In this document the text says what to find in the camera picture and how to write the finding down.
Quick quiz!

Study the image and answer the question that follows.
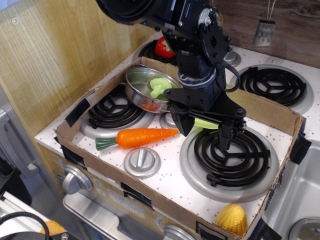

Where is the silver oven dial knob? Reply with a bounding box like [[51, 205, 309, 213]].
[[62, 164, 93, 195]]

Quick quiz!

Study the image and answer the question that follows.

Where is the back left black burner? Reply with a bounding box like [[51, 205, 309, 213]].
[[133, 39, 177, 66]]

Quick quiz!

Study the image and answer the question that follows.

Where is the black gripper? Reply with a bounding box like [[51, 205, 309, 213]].
[[164, 67, 247, 151]]

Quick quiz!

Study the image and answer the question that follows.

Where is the silver middle stove knob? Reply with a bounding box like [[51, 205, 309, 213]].
[[159, 112, 178, 130]]

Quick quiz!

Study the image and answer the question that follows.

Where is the orange toy carrot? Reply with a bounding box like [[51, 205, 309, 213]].
[[95, 128, 180, 151]]

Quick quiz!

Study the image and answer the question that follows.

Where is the silver front stove knob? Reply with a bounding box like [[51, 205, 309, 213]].
[[123, 147, 162, 179]]

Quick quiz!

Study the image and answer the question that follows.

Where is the light green toy broccoli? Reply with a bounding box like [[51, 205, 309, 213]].
[[149, 77, 173, 99]]

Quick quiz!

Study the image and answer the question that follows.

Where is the silver oven door handle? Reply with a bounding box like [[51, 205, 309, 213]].
[[63, 193, 134, 240]]

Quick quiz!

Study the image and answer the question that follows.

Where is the front right black burner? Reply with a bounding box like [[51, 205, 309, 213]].
[[179, 128, 280, 204]]

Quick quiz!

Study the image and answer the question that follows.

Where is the brown cardboard fence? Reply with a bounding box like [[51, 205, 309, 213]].
[[56, 57, 305, 240]]

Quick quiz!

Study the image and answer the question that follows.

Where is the back right black burner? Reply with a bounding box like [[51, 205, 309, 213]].
[[239, 64, 315, 115]]

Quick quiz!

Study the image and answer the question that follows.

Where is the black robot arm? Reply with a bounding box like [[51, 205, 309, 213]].
[[97, 0, 246, 151]]

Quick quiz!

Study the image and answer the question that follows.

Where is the black cable loop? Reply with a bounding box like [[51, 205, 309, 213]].
[[0, 211, 51, 240]]

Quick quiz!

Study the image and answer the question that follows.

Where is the yellow toy corn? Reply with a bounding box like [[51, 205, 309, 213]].
[[216, 204, 247, 236]]

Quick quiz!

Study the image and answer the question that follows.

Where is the steel sink basin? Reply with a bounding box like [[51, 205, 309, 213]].
[[262, 140, 320, 240]]

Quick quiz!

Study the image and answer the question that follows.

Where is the black burner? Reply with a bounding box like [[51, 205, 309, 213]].
[[179, 128, 280, 204], [239, 64, 315, 115], [80, 83, 155, 139], [133, 39, 177, 66]]

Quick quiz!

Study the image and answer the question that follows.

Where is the silver back stove knob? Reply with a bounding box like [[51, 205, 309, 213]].
[[224, 50, 242, 67]]

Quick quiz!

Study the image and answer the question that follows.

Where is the red toy strawberry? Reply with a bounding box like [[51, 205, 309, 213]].
[[155, 36, 175, 59]]

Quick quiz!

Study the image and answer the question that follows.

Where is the front left black burner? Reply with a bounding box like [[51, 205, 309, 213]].
[[80, 83, 155, 139]]

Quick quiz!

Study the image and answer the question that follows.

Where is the orange object bottom left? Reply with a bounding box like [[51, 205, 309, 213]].
[[45, 220, 66, 236]]

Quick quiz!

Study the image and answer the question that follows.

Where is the silver lower front knob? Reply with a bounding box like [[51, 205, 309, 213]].
[[163, 224, 194, 240]]

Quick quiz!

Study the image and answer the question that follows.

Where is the light green plastic plate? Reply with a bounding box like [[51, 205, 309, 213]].
[[192, 118, 219, 130]]

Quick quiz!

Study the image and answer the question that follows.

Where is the hanging metal grater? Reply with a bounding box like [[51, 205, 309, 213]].
[[252, 0, 277, 47]]

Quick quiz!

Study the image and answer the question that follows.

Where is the silver stove knob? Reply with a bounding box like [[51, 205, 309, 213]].
[[123, 147, 162, 179], [159, 112, 178, 130], [224, 50, 242, 67]]

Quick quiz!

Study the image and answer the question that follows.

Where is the small steel pan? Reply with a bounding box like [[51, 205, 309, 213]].
[[125, 64, 181, 114]]

